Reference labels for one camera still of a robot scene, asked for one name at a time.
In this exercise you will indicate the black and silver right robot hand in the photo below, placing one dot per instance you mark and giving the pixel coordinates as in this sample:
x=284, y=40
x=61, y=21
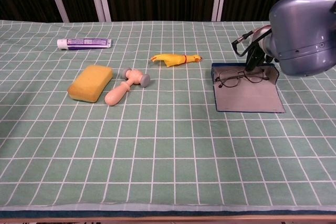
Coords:
x=258, y=43

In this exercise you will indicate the black wire-frame eyeglasses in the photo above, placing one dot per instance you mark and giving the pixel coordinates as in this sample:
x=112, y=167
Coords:
x=231, y=78

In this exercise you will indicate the blue folding glasses case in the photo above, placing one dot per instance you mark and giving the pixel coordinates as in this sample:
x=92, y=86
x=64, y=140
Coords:
x=246, y=98

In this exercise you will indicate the yellow rubber chicken toy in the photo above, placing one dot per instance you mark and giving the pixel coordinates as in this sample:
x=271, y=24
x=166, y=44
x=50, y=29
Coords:
x=173, y=60

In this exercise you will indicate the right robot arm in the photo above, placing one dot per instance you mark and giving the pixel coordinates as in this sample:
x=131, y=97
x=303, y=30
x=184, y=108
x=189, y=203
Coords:
x=302, y=30

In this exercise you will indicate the toy wooden hammer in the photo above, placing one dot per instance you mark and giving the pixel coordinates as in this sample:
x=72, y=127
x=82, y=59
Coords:
x=115, y=96

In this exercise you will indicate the green checkered tablecloth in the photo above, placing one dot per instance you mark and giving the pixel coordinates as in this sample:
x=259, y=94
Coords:
x=131, y=155

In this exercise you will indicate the yellow sponge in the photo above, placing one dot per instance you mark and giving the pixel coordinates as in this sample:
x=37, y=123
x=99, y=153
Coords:
x=89, y=83

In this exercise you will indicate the white purple toothpaste tube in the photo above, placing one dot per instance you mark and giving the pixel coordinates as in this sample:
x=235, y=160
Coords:
x=84, y=43

